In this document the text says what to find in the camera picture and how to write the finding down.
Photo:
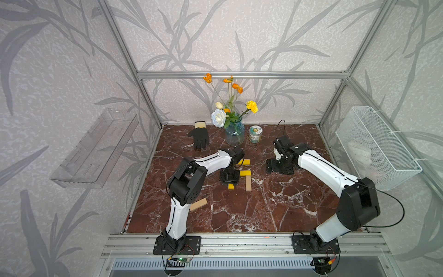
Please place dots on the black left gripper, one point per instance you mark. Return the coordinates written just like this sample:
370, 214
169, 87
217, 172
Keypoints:
235, 182

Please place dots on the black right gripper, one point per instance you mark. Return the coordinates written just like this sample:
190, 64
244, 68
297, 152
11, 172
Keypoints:
270, 167

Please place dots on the natural wooden block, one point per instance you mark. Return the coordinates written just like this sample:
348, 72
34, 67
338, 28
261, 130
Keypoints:
248, 183
198, 204

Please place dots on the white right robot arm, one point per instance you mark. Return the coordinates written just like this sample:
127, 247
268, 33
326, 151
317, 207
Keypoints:
358, 200

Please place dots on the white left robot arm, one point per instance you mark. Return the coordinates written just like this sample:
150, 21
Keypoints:
186, 183

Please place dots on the blue glass vase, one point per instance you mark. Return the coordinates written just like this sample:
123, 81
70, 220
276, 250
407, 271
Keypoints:
235, 133

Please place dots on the small green-lidded can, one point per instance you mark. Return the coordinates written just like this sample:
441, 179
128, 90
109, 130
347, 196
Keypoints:
255, 133

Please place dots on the black and yellow work glove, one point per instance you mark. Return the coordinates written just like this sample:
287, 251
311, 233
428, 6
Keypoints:
200, 135

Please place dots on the artificial flower bouquet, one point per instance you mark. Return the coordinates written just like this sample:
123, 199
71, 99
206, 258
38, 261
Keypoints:
225, 112

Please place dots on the white cloth in basket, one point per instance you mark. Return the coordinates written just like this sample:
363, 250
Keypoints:
361, 157

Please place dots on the aluminium front rail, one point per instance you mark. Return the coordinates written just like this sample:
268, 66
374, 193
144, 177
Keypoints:
247, 245

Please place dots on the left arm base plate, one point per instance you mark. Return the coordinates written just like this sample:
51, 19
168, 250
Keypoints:
187, 245

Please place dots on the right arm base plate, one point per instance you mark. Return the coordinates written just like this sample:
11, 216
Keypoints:
308, 245

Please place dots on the white wire mesh basket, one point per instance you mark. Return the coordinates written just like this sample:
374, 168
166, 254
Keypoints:
389, 155

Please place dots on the clear plastic wall shelf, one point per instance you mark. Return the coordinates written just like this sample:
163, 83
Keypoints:
91, 162

